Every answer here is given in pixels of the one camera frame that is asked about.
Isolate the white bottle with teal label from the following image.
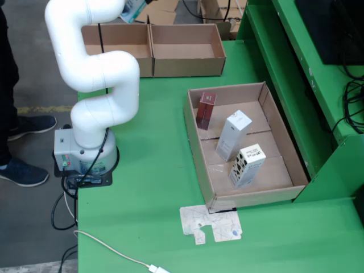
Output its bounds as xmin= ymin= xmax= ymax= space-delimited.
xmin=119 ymin=0 xmax=147 ymax=24

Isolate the grey robot base unit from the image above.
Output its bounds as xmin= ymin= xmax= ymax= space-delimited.
xmin=53 ymin=123 xmax=121 ymax=183

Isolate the open brown cardboard box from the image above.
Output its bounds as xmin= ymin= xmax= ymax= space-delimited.
xmin=81 ymin=22 xmax=155 ymax=78
xmin=149 ymin=22 xmax=233 ymax=78

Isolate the printed brown cardboard box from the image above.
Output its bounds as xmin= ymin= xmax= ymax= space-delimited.
xmin=197 ymin=0 xmax=248 ymax=40

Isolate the cow print hand cream box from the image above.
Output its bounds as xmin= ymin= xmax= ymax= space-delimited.
xmin=229 ymin=143 xmax=267 ymax=189

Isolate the shallow cardboard tray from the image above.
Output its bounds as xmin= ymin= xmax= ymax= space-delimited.
xmin=183 ymin=81 xmax=310 ymax=211

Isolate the dark red carton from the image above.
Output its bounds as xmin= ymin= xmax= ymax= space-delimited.
xmin=195 ymin=91 xmax=217 ymax=131

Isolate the green metal shelf unit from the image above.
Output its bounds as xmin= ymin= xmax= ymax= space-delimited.
xmin=235 ymin=0 xmax=364 ymax=204

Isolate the tall white carton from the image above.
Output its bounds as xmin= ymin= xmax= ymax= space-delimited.
xmin=215 ymin=110 xmax=253 ymax=162

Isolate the black trouser leg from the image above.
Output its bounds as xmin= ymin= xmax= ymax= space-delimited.
xmin=0 ymin=136 xmax=13 ymax=167
xmin=0 ymin=0 xmax=20 ymax=137

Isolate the dark blue sneaker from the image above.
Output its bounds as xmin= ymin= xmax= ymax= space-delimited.
xmin=7 ymin=115 xmax=57 ymax=142
xmin=0 ymin=158 xmax=49 ymax=188

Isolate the black monitor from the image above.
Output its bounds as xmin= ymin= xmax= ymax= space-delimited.
xmin=294 ymin=0 xmax=364 ymax=65

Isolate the white patterned paper cutout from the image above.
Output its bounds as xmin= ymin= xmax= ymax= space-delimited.
xmin=179 ymin=204 xmax=243 ymax=246

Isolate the black cable over boxes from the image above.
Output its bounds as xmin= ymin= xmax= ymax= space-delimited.
xmin=181 ymin=0 xmax=231 ymax=23

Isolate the long black robot cable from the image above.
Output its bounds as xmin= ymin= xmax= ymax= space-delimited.
xmin=76 ymin=24 xmax=111 ymax=187

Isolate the black cable bundle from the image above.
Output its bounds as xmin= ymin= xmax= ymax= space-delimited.
xmin=331 ymin=42 xmax=364 ymax=137

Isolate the black looped power cable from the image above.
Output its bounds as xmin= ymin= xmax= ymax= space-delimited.
xmin=51 ymin=193 xmax=78 ymax=231

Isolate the white cable with adapter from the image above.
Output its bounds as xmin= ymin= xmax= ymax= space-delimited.
xmin=62 ymin=191 xmax=171 ymax=273

